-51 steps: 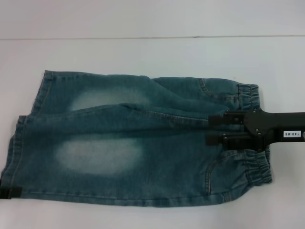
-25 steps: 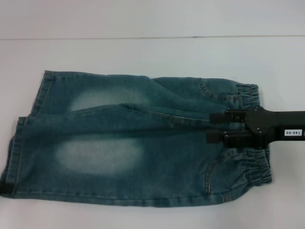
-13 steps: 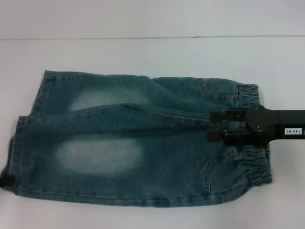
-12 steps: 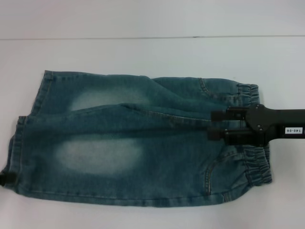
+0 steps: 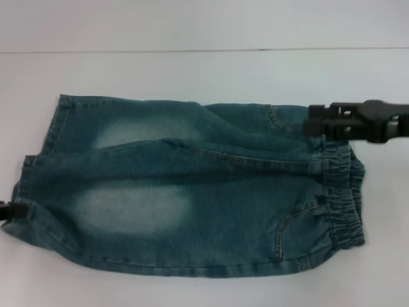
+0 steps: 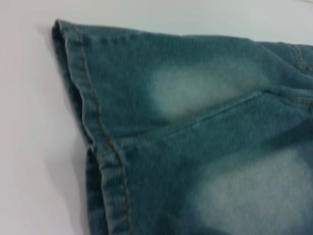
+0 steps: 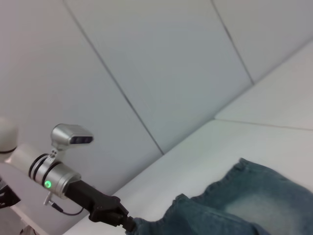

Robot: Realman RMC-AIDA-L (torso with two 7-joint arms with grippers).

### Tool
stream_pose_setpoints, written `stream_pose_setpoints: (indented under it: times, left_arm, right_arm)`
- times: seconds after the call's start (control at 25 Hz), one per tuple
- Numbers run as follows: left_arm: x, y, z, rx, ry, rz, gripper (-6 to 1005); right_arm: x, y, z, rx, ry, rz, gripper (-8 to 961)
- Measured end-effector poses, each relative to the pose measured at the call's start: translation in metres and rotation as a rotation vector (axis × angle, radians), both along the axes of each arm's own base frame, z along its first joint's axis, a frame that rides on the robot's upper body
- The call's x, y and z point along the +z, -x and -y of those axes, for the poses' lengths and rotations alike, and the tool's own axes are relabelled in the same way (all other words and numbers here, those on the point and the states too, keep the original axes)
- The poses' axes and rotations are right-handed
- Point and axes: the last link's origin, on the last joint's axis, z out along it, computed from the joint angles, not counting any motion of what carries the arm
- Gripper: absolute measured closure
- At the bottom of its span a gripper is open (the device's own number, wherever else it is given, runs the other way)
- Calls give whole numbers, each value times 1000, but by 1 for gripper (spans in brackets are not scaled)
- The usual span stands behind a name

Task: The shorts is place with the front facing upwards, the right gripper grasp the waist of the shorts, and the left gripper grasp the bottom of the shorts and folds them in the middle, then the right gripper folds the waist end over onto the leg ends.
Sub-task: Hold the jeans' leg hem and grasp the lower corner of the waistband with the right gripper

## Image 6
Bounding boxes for blue denim shorts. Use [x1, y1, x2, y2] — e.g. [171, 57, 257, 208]
[51, 19, 313, 235]

